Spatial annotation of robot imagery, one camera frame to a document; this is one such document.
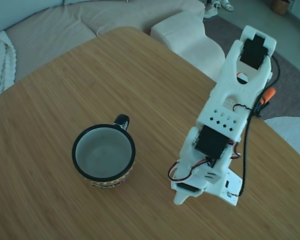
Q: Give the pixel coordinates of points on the colourful painted ceramic cup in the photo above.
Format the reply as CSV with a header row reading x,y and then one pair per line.
x,y
103,155

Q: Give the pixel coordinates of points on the white upholstered chair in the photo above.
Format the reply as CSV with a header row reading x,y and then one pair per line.
x,y
290,135
190,37

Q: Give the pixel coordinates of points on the orange table clamp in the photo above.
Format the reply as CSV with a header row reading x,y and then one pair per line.
x,y
268,95

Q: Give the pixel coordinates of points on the grey floor rug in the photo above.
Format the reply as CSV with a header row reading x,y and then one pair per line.
x,y
290,75

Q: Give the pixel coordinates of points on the white sneaker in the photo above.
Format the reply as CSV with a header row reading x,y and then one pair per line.
x,y
210,10
226,5

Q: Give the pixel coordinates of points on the woven basket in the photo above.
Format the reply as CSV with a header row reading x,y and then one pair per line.
x,y
280,6

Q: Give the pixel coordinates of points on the light fabric sofa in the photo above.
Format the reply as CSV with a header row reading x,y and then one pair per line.
x,y
65,30

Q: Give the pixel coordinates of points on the white knitted blanket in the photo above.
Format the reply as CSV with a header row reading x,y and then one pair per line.
x,y
1,65

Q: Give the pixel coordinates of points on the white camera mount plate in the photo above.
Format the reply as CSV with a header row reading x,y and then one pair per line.
x,y
231,185

